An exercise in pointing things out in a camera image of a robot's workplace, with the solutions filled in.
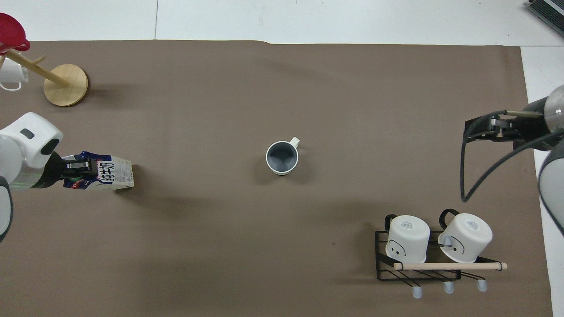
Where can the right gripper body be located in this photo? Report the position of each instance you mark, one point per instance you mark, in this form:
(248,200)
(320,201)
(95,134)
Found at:
(534,123)

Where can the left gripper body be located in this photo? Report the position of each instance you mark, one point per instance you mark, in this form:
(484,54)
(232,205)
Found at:
(53,169)

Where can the blue white milk carton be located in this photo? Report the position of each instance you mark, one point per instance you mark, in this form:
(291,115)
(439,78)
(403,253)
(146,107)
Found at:
(112,176)

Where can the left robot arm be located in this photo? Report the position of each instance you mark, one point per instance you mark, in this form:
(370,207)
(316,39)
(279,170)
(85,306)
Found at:
(26,136)

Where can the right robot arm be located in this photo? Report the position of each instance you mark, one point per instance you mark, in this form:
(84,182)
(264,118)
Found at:
(551,185)

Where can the plain white cup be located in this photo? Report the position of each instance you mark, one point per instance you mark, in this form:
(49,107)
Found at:
(11,72)

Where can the red cup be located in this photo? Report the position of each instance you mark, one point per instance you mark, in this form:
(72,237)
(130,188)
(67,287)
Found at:
(11,28)

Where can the wooden mug tree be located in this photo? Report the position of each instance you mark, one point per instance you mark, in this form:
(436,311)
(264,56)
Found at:
(66,86)

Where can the white mug with face print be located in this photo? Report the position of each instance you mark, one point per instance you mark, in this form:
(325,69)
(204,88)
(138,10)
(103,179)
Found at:
(407,240)
(467,237)

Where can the grey mug with white outside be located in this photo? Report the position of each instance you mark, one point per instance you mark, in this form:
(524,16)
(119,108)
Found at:
(282,157)

